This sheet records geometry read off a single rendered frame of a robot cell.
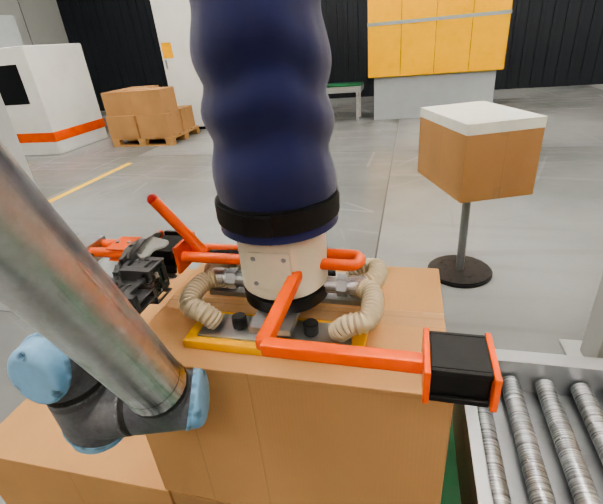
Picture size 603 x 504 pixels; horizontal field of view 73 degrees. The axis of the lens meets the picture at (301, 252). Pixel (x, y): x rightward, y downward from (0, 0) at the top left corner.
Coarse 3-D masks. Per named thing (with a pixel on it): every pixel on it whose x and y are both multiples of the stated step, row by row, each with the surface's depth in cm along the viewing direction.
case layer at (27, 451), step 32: (32, 416) 119; (0, 448) 110; (32, 448) 109; (64, 448) 108; (128, 448) 107; (0, 480) 114; (32, 480) 109; (64, 480) 105; (96, 480) 101; (128, 480) 99; (160, 480) 98
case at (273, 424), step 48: (384, 288) 91; (432, 288) 90; (384, 336) 77; (240, 384) 73; (288, 384) 70; (336, 384) 67; (384, 384) 66; (192, 432) 82; (240, 432) 79; (288, 432) 76; (336, 432) 73; (384, 432) 70; (432, 432) 67; (192, 480) 91; (240, 480) 87; (288, 480) 83; (336, 480) 79; (384, 480) 76; (432, 480) 73
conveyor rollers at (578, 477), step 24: (504, 384) 116; (552, 384) 114; (576, 384) 113; (480, 408) 108; (552, 408) 107; (600, 408) 106; (528, 432) 101; (552, 432) 102; (600, 432) 100; (528, 456) 96; (576, 456) 94; (600, 456) 96; (504, 480) 91; (528, 480) 92; (576, 480) 90
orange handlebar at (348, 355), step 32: (96, 256) 89; (192, 256) 82; (224, 256) 81; (352, 256) 78; (288, 288) 68; (288, 352) 55; (320, 352) 54; (352, 352) 53; (384, 352) 53; (416, 352) 52
